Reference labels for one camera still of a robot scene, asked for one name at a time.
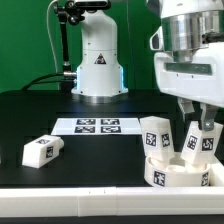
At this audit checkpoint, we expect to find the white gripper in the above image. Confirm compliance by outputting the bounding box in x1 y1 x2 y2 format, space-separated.
154 49 224 131

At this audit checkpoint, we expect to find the white round stool seat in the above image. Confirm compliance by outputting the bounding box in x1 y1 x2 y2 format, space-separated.
144 154 211 187

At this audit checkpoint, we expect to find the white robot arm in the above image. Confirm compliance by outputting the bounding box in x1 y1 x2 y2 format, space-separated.
73 0 224 131

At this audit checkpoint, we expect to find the white L-shaped obstacle fence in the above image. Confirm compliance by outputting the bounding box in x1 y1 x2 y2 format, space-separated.
0 161 224 218

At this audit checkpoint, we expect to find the white fiducial marker sheet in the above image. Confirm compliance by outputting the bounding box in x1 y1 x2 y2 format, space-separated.
51 118 141 136

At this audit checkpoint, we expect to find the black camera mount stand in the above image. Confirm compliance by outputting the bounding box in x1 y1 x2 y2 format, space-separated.
54 0 111 92

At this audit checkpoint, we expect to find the black cable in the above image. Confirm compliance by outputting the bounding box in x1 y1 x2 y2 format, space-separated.
21 72 78 91

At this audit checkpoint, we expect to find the white cable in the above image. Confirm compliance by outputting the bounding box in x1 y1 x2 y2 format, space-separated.
45 0 60 74

